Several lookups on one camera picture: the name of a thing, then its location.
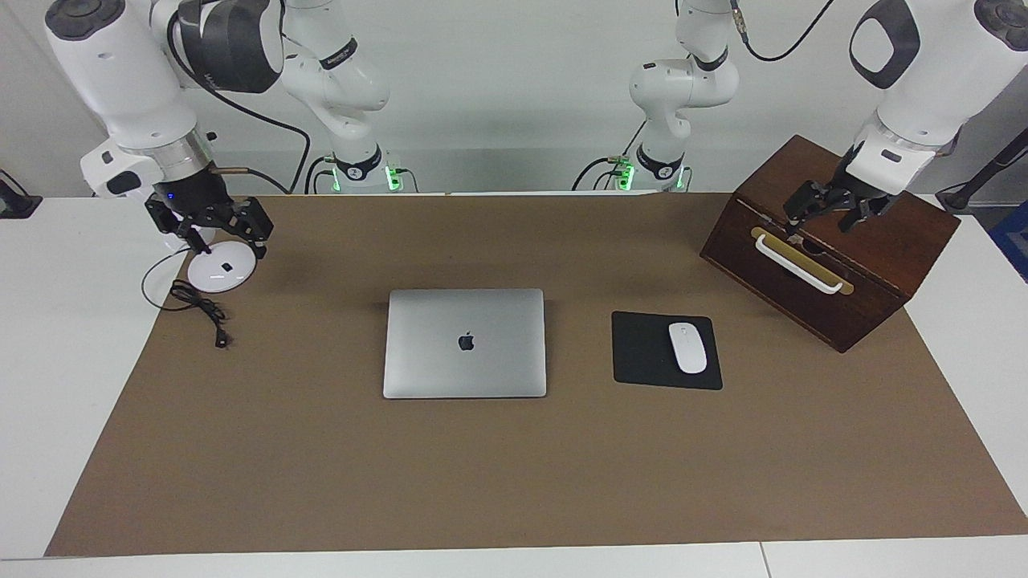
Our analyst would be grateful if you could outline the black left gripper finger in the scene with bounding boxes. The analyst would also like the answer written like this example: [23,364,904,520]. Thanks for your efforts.
[839,197,896,234]
[783,181,836,235]

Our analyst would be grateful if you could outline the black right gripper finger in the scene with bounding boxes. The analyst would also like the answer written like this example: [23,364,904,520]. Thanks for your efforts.
[146,199,211,254]
[225,197,274,259]

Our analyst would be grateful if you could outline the silver laptop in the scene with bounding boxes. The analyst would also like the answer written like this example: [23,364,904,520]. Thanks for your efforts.
[383,289,547,400]

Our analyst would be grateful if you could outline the dark brown wooden box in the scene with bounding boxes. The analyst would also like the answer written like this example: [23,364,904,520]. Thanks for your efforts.
[700,135,961,354]

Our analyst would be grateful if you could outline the white desk lamp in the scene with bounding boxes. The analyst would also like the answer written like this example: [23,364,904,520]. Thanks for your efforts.
[157,215,258,293]

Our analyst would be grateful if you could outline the black tripod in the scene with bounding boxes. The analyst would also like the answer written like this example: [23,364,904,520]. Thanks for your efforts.
[936,127,1028,214]

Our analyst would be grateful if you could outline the blue object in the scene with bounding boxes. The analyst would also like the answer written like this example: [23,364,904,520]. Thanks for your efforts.
[989,201,1028,283]

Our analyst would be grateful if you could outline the black stand foot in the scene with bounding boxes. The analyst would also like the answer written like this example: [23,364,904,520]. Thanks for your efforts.
[0,170,43,219]

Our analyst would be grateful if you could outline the white computer mouse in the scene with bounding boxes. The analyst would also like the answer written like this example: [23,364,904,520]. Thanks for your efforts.
[668,323,708,375]

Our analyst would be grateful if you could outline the black mouse pad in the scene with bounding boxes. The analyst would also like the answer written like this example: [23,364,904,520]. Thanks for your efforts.
[612,311,724,391]

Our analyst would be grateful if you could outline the brown table mat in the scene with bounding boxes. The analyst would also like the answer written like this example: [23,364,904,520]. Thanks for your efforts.
[44,193,1028,557]

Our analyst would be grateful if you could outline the brass handle plate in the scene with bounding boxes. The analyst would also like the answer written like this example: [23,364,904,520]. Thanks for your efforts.
[751,227,855,296]

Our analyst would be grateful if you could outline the white box handle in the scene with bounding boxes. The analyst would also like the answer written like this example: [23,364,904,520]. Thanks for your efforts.
[755,233,844,295]

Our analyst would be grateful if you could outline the black right arm base cables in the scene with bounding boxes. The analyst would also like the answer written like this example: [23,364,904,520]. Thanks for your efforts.
[304,155,338,195]

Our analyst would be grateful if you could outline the black arm base cables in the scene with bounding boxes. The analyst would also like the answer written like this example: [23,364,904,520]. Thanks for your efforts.
[572,120,647,192]
[304,155,338,195]

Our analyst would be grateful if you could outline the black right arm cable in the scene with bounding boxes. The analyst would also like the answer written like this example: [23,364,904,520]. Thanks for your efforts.
[165,8,312,196]

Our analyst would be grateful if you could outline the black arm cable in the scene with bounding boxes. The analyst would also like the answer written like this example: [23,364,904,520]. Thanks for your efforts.
[165,8,312,196]
[727,0,836,63]

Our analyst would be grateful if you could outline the black lamp power cable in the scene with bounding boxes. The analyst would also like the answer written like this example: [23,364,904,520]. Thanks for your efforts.
[142,245,234,349]

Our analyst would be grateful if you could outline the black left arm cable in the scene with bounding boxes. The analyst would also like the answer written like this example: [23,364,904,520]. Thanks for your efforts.
[727,0,836,63]

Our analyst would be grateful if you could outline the black left arm base cables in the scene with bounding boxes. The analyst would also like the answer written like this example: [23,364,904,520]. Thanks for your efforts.
[572,120,647,192]

